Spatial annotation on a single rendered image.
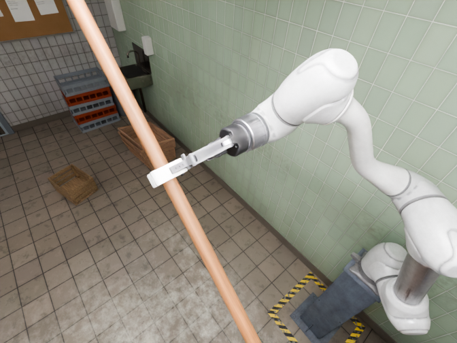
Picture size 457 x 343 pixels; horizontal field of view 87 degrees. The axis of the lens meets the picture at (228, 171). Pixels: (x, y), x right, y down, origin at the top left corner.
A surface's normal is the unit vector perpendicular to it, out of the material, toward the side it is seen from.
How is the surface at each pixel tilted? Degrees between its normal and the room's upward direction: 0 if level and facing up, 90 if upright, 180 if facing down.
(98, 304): 0
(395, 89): 90
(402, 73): 90
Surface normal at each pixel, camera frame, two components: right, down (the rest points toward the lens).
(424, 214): -0.70, -0.53
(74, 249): 0.05, -0.70
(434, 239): -0.80, -0.33
